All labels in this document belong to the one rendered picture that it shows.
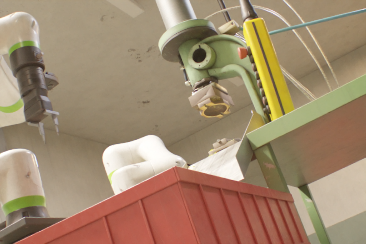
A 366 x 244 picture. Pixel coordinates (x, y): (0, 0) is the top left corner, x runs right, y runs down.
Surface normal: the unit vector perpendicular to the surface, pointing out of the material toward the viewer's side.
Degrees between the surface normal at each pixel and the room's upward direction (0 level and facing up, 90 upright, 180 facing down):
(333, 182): 90
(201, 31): 180
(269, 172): 90
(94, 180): 90
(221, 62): 90
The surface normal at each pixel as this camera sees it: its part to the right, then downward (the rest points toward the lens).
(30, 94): -0.47, -0.01
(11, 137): 0.83, -0.43
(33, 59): 0.48, -0.47
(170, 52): 0.32, 0.88
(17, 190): 0.07, -0.40
